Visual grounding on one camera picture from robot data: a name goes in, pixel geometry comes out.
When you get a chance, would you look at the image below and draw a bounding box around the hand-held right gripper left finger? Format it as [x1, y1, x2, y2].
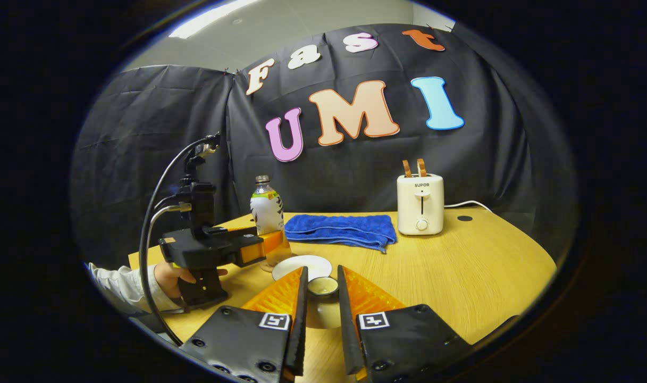
[181, 266, 309, 383]

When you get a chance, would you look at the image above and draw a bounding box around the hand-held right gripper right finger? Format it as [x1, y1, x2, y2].
[338, 265, 473, 382]

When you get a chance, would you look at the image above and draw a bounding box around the white teacup lid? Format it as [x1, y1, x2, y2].
[305, 277, 346, 329]

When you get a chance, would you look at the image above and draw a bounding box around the plastic water bottle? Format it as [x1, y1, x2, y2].
[250, 175, 293, 267]

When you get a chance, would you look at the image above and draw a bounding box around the blue towel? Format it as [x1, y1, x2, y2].
[284, 214, 397, 253]

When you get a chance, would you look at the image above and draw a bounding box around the black backdrop cloth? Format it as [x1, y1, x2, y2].
[71, 21, 579, 269]

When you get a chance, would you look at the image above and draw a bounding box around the cream toaster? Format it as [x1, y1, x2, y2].
[397, 173, 444, 236]

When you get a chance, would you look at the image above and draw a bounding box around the grey cable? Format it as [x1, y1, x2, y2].
[145, 205, 192, 267]

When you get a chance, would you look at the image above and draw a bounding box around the black cable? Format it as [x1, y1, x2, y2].
[139, 136, 220, 346]

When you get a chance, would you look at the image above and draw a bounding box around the white power cable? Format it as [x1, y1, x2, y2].
[443, 200, 493, 214]

